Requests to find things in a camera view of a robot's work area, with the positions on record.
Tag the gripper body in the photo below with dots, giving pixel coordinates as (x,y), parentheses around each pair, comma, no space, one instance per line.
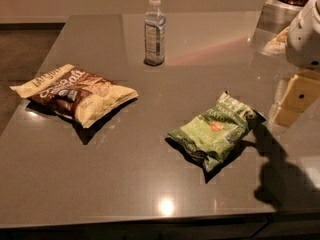
(304,39)

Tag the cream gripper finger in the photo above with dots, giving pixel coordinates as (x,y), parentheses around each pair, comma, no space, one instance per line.
(285,116)

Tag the green jalapeno chip bag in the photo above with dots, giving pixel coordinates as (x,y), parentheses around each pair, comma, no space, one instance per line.
(210,137)

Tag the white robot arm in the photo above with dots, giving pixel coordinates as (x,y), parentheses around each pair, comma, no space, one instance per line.
(302,51)

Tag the brown and cream chip bag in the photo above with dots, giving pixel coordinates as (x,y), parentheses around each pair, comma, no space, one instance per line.
(75,94)

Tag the clear plastic water bottle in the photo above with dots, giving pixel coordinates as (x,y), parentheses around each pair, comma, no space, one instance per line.
(154,34)

